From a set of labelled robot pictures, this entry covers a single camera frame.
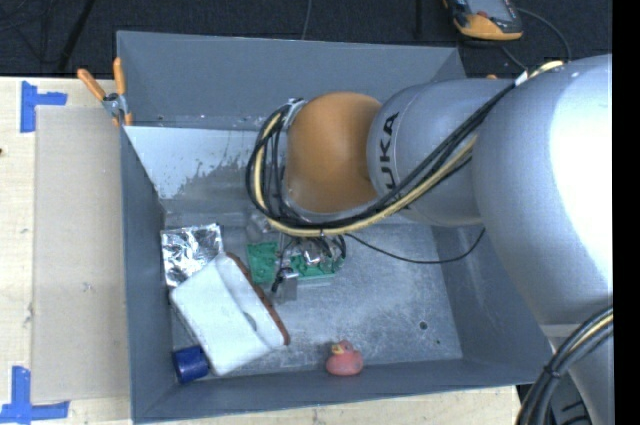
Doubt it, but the grey metal bin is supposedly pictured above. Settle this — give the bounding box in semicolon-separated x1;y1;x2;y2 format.
115;30;556;424

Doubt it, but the red rubber duck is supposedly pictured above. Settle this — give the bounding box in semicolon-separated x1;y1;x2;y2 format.
325;339;365;377

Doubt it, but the crumpled silver foil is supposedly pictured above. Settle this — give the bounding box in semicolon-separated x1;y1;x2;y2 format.
160;222;225;289

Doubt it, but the pale wood flat board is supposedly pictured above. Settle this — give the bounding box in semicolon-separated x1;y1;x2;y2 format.
30;105;132;405

